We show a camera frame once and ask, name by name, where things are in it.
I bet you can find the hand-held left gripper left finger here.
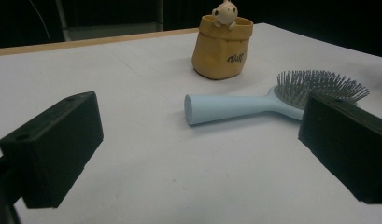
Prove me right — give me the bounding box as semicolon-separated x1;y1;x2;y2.
0;91;105;209

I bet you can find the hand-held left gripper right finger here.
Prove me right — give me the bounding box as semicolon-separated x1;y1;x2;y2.
298;92;382;205

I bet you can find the light blue hairbrush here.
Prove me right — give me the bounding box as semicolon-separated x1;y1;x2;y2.
183;69;371;127

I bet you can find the yellow bear pen holder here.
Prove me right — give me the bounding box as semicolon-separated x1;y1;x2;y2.
191;0;254;81

